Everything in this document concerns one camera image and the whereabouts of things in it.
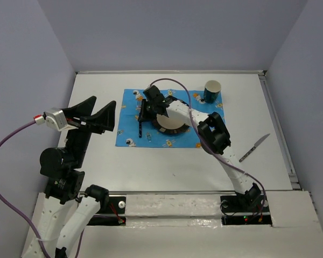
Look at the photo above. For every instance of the dark green ceramic mug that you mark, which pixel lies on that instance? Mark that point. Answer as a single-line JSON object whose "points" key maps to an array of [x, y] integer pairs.
{"points": [[211, 91]]}

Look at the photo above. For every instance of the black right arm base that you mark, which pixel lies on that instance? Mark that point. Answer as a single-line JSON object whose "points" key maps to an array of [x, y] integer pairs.
{"points": [[233, 213]]}

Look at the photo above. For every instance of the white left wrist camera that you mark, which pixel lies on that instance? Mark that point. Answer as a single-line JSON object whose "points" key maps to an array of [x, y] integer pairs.
{"points": [[53, 118]]}

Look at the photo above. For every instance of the silver fork black handle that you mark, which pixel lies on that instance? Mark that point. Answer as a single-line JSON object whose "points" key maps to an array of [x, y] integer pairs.
{"points": [[139, 106]]}

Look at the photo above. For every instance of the blue space-print cloth placemat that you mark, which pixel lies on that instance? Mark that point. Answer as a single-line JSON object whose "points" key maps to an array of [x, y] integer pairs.
{"points": [[127, 132]]}

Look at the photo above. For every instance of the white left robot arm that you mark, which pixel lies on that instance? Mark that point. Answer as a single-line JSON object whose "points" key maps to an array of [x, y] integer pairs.
{"points": [[64, 214]]}

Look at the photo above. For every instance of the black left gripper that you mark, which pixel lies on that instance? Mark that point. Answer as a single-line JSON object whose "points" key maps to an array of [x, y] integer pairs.
{"points": [[97, 121]]}

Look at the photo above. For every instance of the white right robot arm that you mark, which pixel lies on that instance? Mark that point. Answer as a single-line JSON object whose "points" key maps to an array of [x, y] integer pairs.
{"points": [[170, 115]]}

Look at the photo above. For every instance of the black rimmed dinner plate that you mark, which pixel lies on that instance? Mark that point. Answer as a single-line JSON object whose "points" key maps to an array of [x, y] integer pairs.
{"points": [[169, 126]]}

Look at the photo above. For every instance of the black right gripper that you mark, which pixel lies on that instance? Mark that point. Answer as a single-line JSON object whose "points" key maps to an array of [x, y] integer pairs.
{"points": [[144, 116]]}

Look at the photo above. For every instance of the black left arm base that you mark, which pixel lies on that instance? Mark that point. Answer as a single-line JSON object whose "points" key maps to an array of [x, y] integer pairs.
{"points": [[111, 215]]}

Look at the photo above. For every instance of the silver knife black handle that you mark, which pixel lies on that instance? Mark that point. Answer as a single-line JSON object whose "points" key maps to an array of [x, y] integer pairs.
{"points": [[256, 144]]}

